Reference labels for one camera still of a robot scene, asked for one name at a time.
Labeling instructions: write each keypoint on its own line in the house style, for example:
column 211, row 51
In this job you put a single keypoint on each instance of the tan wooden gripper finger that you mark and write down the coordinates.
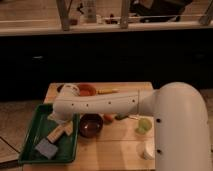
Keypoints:
column 55, row 134

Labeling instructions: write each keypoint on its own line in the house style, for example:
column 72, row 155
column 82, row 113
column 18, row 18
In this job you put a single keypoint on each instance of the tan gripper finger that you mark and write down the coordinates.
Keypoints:
column 68, row 128

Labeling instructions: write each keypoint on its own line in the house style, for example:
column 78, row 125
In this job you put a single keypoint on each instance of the grey blue eraser block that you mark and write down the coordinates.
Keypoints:
column 45, row 148

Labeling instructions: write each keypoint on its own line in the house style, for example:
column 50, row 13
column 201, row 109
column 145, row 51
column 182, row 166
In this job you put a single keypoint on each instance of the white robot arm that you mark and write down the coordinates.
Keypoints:
column 182, row 135

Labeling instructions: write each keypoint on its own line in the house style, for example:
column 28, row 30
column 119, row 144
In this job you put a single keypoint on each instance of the green plastic tray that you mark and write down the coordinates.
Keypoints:
column 38, row 129

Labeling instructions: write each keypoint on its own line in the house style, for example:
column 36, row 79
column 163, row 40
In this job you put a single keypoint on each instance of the dark brown bowl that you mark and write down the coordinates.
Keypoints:
column 90, row 125

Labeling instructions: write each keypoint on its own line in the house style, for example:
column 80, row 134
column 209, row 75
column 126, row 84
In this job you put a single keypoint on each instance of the small orange red toy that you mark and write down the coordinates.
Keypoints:
column 108, row 118

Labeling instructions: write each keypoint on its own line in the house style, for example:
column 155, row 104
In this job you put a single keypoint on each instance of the dark round object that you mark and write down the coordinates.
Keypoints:
column 59, row 88

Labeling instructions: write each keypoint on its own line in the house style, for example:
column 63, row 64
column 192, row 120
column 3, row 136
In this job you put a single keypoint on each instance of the orange bowl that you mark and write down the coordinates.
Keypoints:
column 86, row 90

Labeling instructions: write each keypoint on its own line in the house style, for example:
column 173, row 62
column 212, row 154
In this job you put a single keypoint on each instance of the small green toy vegetable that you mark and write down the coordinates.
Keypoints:
column 121, row 117

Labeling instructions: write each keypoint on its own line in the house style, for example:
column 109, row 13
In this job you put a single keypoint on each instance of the white cylinder object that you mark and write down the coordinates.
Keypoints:
column 149, row 151

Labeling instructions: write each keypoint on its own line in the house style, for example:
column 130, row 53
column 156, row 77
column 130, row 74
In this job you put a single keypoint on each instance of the wooden railing shelf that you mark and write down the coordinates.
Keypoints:
column 40, row 17

